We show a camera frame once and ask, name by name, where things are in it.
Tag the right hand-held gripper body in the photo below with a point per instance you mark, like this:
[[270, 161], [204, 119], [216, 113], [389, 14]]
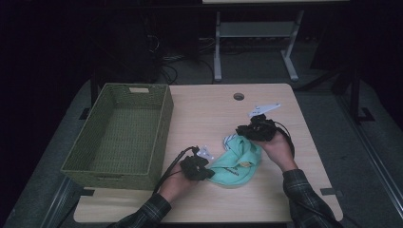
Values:
[[263, 129]]

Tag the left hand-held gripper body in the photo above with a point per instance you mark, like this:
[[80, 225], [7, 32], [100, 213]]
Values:
[[193, 167]]

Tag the mint green striped garment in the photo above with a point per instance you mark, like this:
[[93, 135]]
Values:
[[234, 167]]

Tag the green woven basket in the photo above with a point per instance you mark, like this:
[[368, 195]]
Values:
[[95, 139]]

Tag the person's left hand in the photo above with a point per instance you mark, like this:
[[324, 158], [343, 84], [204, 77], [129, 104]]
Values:
[[176, 186]]

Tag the person's right hand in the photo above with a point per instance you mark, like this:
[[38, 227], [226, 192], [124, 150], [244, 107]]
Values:
[[280, 152]]

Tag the grey tape strip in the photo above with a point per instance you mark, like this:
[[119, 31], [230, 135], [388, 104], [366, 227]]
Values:
[[331, 192]]

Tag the black metal stand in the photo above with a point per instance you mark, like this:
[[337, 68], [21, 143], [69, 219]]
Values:
[[355, 95]]

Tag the white metal frame desk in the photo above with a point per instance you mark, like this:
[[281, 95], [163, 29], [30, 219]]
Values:
[[256, 29]]

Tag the metal floor rail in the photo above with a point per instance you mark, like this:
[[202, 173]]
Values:
[[374, 148], [58, 202]]

